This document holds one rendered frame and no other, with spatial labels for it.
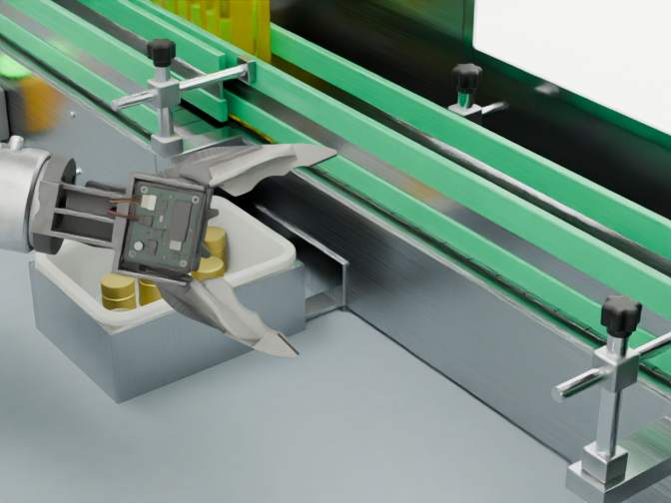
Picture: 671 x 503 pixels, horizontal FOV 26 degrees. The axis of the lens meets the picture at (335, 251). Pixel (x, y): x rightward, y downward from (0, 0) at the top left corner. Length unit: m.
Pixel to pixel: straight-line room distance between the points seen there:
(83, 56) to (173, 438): 0.55
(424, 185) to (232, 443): 0.30
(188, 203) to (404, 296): 0.48
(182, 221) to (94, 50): 0.71
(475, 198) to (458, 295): 0.10
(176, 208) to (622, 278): 0.40
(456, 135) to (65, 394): 0.46
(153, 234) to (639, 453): 0.42
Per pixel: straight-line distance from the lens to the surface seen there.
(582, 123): 1.48
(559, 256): 1.26
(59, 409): 1.40
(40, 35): 1.82
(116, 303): 1.47
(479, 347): 1.36
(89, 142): 1.72
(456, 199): 1.35
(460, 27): 1.54
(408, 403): 1.39
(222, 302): 1.06
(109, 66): 1.67
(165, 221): 1.00
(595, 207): 1.32
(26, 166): 1.04
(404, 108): 1.50
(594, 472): 1.13
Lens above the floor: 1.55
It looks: 29 degrees down
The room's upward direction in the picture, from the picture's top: straight up
